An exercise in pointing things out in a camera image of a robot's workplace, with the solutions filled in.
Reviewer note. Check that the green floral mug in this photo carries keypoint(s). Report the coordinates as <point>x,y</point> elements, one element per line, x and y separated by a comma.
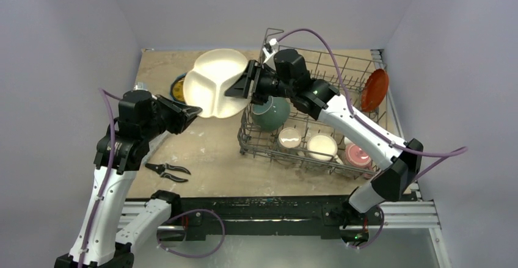
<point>324,148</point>

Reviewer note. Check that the orange red plate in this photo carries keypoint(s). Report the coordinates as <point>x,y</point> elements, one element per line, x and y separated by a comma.
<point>375,90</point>

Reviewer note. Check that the white scalloped teal bowl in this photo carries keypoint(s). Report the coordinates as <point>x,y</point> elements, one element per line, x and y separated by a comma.
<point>271,115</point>

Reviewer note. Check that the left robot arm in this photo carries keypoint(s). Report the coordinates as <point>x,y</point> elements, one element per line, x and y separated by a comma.
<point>142,118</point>

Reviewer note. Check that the grey wire dish rack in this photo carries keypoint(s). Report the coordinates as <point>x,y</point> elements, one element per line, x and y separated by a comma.
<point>354,72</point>

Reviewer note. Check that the black pruning shears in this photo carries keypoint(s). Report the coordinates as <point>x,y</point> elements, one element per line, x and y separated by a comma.
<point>165,171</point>

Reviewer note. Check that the yellow patterned plate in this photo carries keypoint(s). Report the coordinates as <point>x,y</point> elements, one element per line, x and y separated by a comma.
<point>178,90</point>

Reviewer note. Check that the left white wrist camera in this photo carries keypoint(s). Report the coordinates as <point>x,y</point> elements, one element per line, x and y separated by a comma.
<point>140,86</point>

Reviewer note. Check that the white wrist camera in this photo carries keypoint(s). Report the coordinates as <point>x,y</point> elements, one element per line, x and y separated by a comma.
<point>140,86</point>
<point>270,48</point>

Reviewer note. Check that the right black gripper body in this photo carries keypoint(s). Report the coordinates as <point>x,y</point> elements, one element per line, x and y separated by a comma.
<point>256,82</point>

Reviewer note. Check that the teal blue plate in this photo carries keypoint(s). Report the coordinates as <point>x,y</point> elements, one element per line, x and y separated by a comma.
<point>175,86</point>

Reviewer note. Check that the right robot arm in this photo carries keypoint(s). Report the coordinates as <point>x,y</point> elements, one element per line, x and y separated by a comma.
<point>285,74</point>

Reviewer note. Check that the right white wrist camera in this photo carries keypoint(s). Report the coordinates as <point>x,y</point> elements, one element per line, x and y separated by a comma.
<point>270,48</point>

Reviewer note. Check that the pink ghost mug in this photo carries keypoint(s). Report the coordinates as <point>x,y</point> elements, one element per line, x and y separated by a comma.
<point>354,156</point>

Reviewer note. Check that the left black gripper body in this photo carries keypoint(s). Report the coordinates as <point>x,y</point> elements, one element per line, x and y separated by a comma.
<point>165,118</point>

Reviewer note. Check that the cream divided plate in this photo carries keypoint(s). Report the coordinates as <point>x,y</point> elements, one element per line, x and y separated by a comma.
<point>212,74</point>

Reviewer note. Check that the clear plastic tray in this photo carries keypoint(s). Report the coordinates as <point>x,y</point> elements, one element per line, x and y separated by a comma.
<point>155,145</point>

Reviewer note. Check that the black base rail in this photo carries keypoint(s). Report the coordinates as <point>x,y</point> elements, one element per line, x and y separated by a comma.
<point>321,215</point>

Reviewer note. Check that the cream dragon mug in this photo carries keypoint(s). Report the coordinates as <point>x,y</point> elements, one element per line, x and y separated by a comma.
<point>289,141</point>

